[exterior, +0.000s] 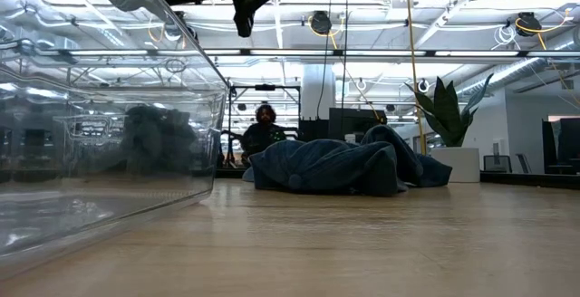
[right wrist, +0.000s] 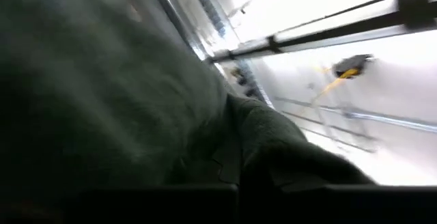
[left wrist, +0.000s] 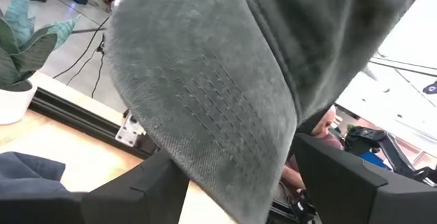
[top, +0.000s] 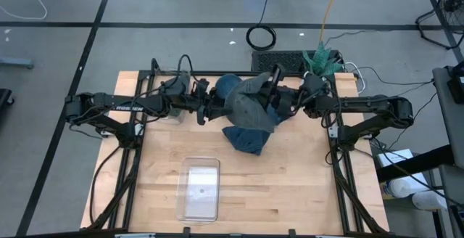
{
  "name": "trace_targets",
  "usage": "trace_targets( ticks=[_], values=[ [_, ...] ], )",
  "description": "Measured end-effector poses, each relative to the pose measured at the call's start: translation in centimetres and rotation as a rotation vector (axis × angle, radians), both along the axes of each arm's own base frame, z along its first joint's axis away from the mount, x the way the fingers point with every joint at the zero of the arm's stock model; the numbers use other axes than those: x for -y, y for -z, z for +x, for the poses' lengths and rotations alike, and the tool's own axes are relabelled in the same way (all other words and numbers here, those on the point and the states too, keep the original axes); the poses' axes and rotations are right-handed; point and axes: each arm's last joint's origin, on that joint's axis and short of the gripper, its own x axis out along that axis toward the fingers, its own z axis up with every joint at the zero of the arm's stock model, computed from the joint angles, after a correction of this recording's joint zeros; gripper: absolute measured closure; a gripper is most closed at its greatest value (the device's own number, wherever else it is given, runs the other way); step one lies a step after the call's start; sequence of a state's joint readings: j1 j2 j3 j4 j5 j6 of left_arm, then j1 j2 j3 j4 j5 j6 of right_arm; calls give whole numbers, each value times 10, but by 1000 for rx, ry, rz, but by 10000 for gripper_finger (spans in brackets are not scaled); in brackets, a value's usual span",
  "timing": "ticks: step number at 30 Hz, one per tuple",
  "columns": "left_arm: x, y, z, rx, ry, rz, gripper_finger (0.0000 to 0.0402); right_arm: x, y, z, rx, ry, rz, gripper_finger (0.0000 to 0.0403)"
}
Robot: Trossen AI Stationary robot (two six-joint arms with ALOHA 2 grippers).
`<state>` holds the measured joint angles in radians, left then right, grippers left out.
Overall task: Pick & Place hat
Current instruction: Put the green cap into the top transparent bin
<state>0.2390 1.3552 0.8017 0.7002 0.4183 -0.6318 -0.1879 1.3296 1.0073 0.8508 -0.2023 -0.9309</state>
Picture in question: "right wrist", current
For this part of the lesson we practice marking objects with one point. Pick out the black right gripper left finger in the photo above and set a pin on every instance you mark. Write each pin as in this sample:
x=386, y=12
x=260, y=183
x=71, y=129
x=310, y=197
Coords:
x=153, y=203

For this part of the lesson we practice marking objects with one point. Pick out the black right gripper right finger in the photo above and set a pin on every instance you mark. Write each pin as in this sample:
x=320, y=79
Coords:
x=341, y=205

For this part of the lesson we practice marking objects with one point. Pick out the green terry hat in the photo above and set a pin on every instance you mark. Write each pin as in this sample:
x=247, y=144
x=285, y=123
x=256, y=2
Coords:
x=102, y=97

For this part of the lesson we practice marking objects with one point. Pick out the black overhead beam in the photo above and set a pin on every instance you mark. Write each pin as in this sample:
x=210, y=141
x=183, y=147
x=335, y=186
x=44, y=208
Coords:
x=341, y=34

